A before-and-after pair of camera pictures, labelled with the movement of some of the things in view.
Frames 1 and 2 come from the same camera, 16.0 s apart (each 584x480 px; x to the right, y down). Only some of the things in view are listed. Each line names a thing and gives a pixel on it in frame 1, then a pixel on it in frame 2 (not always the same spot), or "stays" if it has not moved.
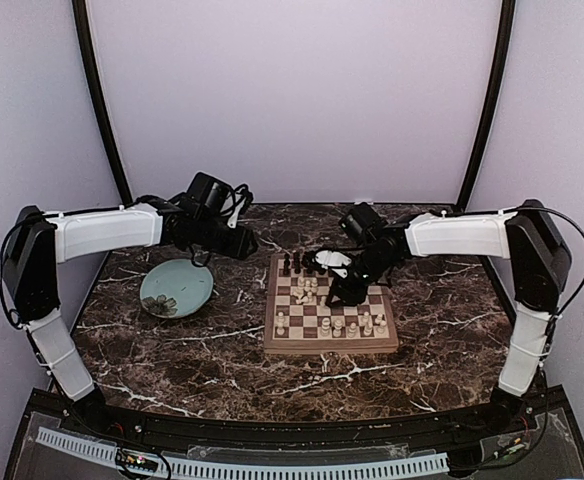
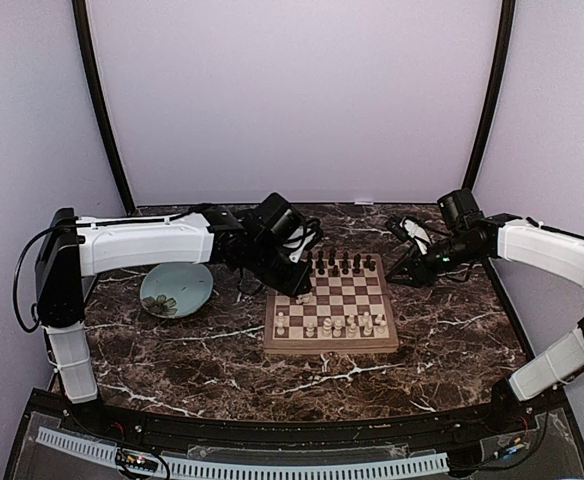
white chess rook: x=280 y=320 stays
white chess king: x=325 y=332 stays
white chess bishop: x=352 y=331 stays
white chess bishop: x=337 y=328 stays
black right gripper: x=353 y=295 → x=417 y=267
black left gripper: x=238 y=249 → x=296 y=284
